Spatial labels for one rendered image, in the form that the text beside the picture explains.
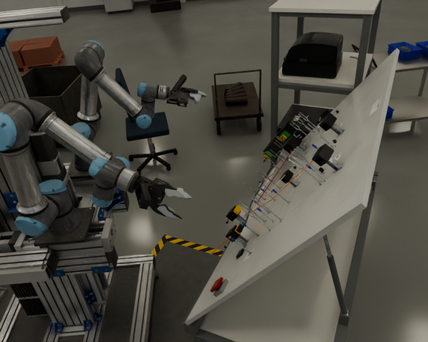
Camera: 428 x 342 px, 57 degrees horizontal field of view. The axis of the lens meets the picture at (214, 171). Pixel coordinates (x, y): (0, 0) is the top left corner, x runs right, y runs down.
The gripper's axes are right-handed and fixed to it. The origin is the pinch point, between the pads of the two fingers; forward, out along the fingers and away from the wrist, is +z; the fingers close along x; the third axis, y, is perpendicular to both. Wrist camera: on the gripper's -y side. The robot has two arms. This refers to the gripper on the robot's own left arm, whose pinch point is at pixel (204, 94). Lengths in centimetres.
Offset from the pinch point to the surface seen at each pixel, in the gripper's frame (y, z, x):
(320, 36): -40, 61, 9
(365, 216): 60, 83, 18
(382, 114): 33, 55, 83
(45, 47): -241, -256, -464
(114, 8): -522, -211, -758
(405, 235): 57, 178, -96
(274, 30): -32.7, 32.5, 18.0
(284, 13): -38, 35, 26
